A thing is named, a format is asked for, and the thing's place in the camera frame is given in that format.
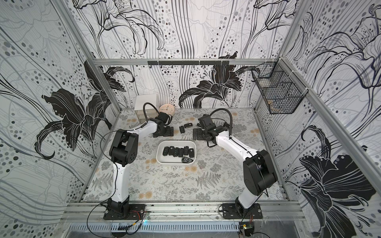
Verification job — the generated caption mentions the black car key front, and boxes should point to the black car key front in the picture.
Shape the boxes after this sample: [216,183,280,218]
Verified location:
[173,147,179,157]

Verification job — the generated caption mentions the silver black bmw key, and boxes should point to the silver black bmw key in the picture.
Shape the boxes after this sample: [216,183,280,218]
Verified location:
[182,157,193,164]

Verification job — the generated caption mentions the black wall rail bar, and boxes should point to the black wall rail bar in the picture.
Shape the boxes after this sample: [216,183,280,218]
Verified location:
[147,60,230,65]

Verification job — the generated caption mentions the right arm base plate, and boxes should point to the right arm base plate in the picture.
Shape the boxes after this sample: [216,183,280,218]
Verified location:
[220,203,263,220]

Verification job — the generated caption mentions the white mini drawer cabinet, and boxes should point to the white mini drawer cabinet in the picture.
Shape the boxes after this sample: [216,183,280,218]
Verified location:
[134,94,160,121]

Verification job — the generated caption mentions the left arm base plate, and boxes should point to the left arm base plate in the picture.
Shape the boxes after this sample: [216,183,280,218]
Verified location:
[103,204,146,221]

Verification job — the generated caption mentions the white cable duct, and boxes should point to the white cable duct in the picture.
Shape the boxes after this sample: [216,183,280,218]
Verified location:
[68,222,239,233]

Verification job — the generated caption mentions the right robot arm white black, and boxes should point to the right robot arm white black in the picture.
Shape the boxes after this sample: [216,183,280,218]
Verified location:
[198,115,278,210]

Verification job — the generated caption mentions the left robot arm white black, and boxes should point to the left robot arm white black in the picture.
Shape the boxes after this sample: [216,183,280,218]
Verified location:
[107,112,173,209]

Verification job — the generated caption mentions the pink round alarm clock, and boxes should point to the pink round alarm clock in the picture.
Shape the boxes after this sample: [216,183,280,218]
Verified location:
[159,104,175,116]

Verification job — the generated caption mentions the black wire wall basket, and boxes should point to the black wire wall basket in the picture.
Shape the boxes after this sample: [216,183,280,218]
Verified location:
[251,60,305,115]

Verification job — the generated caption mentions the white storage tray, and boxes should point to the white storage tray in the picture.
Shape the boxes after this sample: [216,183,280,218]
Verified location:
[156,140,197,166]

